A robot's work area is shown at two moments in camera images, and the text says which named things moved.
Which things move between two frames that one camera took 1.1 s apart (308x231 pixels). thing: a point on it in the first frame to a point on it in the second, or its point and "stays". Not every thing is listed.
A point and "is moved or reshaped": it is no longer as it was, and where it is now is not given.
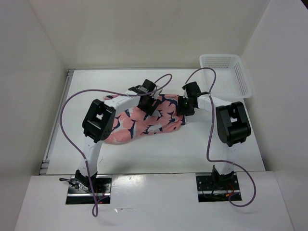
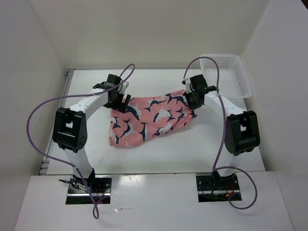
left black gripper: (149, 109) to (120, 106)
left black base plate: (79, 193) stays
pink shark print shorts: (133, 122) is moved or reshaped
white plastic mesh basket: (232, 83) stays
